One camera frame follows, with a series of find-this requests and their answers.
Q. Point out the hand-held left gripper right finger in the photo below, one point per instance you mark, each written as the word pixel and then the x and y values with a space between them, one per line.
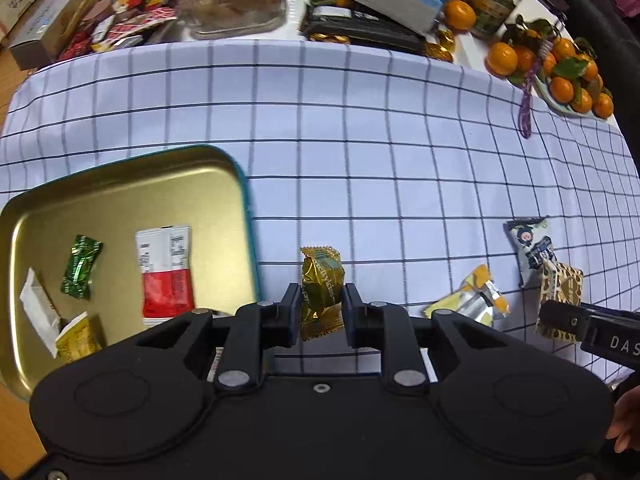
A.
pixel 349 312

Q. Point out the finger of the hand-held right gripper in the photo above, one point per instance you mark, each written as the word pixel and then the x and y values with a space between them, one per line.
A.
pixel 562 320

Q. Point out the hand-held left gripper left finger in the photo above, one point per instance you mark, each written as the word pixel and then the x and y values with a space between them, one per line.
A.
pixel 295 310

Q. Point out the gold patterned snack packet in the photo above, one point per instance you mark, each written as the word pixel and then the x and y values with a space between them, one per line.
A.
pixel 567 282

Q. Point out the gold foil candy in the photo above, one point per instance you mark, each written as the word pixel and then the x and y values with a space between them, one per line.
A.
pixel 322 280

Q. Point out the white red snack packet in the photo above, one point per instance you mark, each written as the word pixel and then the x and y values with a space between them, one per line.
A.
pixel 165 280

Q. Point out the gold tin tray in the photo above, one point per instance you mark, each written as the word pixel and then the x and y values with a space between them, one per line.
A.
pixel 125 195

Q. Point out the green foil candy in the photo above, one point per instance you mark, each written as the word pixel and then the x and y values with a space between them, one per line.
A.
pixel 80 265

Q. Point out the yellow green snack packet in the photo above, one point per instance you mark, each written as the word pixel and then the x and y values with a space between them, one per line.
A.
pixel 77 342

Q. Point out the person's right hand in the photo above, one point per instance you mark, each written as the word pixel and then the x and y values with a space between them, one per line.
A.
pixel 630 425

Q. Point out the white blue snack packet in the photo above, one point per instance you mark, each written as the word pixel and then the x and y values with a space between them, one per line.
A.
pixel 530 247

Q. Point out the yellow silver snack packet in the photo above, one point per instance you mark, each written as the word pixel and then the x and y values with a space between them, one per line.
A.
pixel 475 305

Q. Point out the checked tablecloth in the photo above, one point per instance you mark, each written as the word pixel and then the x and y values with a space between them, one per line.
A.
pixel 350 135

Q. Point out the pale green plate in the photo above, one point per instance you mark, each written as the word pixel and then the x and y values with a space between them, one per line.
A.
pixel 552 100

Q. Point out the pile of leafy tangerines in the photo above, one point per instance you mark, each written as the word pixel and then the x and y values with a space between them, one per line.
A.
pixel 575 75

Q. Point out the plain white packet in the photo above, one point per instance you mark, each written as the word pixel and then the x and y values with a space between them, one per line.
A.
pixel 37 310

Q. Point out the single tangerine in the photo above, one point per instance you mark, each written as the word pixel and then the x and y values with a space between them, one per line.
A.
pixel 501 57
pixel 460 15

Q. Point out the gold foil chocolate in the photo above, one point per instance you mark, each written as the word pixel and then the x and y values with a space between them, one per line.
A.
pixel 440 53
pixel 446 36

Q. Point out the black pouch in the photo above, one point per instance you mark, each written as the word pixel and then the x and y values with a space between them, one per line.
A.
pixel 365 27

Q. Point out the black leather sofa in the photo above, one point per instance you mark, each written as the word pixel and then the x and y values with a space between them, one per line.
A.
pixel 600 15

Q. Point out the glass jar with biscuits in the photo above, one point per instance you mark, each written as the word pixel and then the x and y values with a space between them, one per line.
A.
pixel 235 0

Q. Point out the green label jar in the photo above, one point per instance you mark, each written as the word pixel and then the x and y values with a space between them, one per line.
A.
pixel 492 5

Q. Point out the heap of red snack packets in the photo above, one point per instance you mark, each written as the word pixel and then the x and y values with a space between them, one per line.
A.
pixel 125 20

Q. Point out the silver gold box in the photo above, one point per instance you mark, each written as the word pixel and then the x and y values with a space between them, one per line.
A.
pixel 45 25

